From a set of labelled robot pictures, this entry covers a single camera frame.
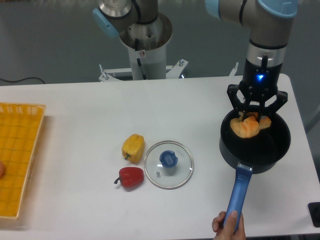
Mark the orange croissant bread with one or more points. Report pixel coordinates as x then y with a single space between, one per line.
249 127

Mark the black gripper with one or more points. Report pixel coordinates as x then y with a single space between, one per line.
258 84

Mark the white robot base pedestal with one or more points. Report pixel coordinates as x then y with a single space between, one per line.
147 51

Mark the person's hand holding pan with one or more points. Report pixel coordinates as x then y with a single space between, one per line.
227 231

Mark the yellow bell pepper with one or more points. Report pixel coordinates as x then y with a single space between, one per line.
133 148

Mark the red bell pepper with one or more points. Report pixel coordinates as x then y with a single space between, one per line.
130 177

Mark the black object at table edge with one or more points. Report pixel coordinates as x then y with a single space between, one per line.
314 210

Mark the black saucepan with blue handle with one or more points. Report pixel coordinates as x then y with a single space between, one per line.
249 156

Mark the yellow wicker basket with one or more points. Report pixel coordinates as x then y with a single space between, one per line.
20 126

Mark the glass lid with blue knob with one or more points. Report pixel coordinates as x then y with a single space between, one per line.
168 165

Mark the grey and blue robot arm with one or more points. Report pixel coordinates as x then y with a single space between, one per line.
270 23

